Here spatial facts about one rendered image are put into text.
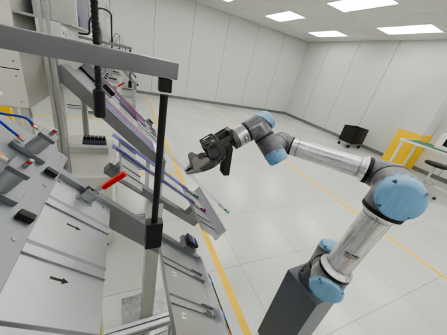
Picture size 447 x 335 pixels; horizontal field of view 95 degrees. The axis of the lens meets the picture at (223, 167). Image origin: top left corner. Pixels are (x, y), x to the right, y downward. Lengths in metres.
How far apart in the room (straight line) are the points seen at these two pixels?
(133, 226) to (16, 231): 0.36
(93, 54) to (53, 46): 0.02
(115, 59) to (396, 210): 0.71
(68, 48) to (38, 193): 0.24
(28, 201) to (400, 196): 0.78
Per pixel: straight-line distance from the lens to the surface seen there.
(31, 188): 0.40
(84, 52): 0.21
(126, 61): 0.21
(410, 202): 0.74
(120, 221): 0.63
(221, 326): 0.71
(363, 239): 0.82
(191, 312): 0.63
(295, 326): 1.28
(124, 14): 7.92
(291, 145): 0.86
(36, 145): 0.44
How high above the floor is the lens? 1.35
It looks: 25 degrees down
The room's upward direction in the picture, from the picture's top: 13 degrees clockwise
